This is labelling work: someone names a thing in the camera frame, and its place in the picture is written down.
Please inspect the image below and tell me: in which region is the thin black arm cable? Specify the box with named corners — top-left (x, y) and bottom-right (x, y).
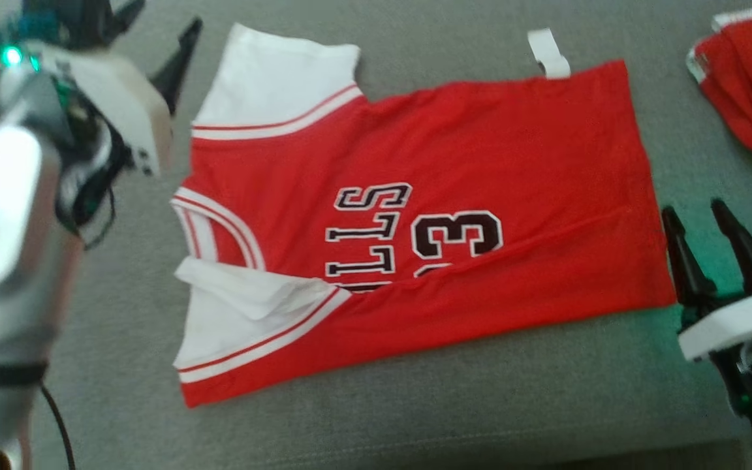
top-left (40, 384), bottom-right (78, 470)
top-left (81, 186), bottom-right (118, 252)

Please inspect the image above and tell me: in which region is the red and white basketball jersey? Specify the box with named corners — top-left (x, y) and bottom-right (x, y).
top-left (170, 23), bottom-right (677, 409)

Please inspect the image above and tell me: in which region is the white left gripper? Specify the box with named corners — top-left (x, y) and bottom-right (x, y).
top-left (37, 0), bottom-right (204, 177)

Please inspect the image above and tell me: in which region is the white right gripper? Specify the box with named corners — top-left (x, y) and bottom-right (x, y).
top-left (661, 198), bottom-right (752, 431)

